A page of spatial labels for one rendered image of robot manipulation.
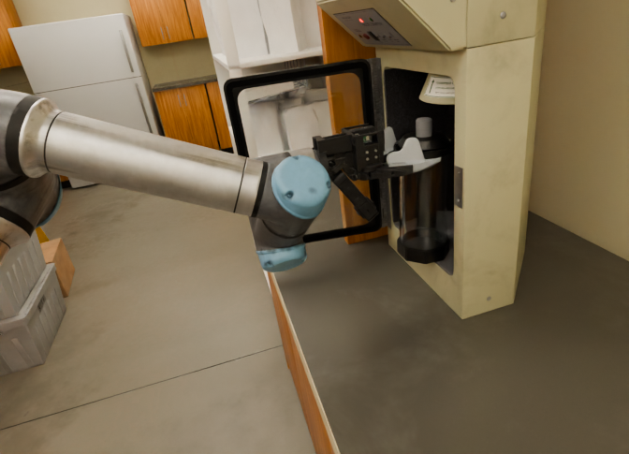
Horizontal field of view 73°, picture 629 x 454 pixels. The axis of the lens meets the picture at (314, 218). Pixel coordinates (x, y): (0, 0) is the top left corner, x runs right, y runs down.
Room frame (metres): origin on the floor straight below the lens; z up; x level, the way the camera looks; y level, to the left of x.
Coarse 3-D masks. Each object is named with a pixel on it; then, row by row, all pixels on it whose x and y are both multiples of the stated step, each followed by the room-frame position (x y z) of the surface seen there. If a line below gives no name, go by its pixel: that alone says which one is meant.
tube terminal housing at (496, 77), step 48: (480, 0) 0.61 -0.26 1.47; (528, 0) 0.63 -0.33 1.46; (384, 48) 0.88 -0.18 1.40; (480, 48) 0.61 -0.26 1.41; (528, 48) 0.63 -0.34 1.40; (384, 96) 0.89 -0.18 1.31; (480, 96) 0.62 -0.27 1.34; (528, 96) 0.63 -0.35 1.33; (480, 144) 0.62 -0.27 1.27; (528, 144) 0.67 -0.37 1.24; (480, 192) 0.62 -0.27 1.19; (528, 192) 0.76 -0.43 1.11; (480, 240) 0.62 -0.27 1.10; (432, 288) 0.71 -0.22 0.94; (480, 288) 0.62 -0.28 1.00
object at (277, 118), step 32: (256, 96) 0.90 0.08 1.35; (288, 96) 0.90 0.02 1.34; (320, 96) 0.90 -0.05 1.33; (352, 96) 0.91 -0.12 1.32; (256, 128) 0.90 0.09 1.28; (288, 128) 0.90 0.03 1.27; (320, 128) 0.90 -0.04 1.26; (352, 128) 0.91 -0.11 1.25; (320, 224) 0.90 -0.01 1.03; (352, 224) 0.91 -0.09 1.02
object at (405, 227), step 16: (448, 144) 0.71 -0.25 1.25; (448, 160) 0.71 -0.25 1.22; (400, 176) 0.73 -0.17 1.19; (416, 176) 0.70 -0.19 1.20; (432, 176) 0.69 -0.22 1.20; (448, 176) 0.72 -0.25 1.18; (400, 192) 0.73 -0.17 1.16; (416, 192) 0.70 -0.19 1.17; (432, 192) 0.69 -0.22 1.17; (400, 208) 0.74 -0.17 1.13; (416, 208) 0.70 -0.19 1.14; (432, 208) 0.69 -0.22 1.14; (400, 224) 0.74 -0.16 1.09; (416, 224) 0.70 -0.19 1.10; (432, 224) 0.69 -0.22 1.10; (400, 240) 0.74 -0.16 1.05; (416, 240) 0.70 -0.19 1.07; (432, 240) 0.69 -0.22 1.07
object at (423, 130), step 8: (416, 120) 0.74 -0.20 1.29; (424, 120) 0.73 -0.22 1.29; (416, 128) 0.74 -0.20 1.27; (424, 128) 0.73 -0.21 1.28; (408, 136) 0.75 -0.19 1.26; (416, 136) 0.74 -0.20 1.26; (424, 136) 0.73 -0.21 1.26; (432, 136) 0.73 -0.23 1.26; (440, 136) 0.72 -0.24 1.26; (400, 144) 0.74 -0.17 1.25; (424, 144) 0.70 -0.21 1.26; (432, 144) 0.70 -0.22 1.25; (440, 144) 0.70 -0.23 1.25
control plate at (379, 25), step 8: (368, 8) 0.70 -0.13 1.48; (336, 16) 0.86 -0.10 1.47; (344, 16) 0.82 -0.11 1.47; (352, 16) 0.79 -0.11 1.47; (360, 16) 0.76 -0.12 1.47; (368, 16) 0.73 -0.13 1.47; (376, 16) 0.70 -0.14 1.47; (344, 24) 0.87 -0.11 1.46; (352, 24) 0.84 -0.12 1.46; (360, 24) 0.80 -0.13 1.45; (368, 24) 0.77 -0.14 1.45; (376, 24) 0.73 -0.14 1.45; (384, 24) 0.71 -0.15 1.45; (360, 32) 0.84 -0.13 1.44; (376, 32) 0.77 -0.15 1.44; (384, 32) 0.74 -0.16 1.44; (392, 32) 0.71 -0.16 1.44; (368, 40) 0.85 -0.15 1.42; (376, 40) 0.81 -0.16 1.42; (384, 40) 0.78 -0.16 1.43; (392, 40) 0.74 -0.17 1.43; (400, 40) 0.72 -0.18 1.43
